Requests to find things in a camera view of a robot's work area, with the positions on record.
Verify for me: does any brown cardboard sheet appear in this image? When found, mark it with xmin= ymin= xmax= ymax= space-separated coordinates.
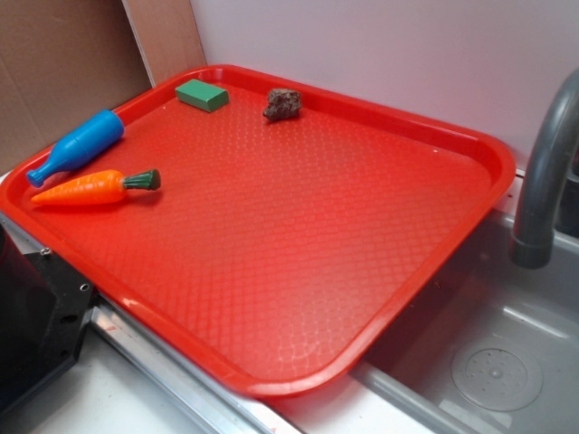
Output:
xmin=1 ymin=1 xmax=205 ymax=173

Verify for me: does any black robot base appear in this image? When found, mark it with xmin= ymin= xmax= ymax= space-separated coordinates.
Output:
xmin=1 ymin=229 xmax=96 ymax=416

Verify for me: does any brown rock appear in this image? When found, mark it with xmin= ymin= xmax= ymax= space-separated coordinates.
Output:
xmin=262 ymin=88 xmax=302 ymax=122

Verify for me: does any grey toy faucet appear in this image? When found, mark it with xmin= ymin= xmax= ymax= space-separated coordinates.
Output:
xmin=509 ymin=71 xmax=578 ymax=269

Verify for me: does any silver metal rail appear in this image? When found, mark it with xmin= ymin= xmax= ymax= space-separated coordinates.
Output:
xmin=0 ymin=212 xmax=299 ymax=434

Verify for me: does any orange toy carrot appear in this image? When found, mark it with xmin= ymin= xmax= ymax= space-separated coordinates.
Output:
xmin=31 ymin=169 xmax=162 ymax=206

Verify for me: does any grey toy sink basin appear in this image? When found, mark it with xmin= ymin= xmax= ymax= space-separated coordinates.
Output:
xmin=356 ymin=215 xmax=579 ymax=434

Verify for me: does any green rectangular block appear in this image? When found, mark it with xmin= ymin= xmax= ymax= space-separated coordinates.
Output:
xmin=176 ymin=80 xmax=230 ymax=112

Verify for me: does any blue toy bottle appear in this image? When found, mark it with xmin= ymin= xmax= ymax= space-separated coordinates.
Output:
xmin=26 ymin=110 xmax=125 ymax=188

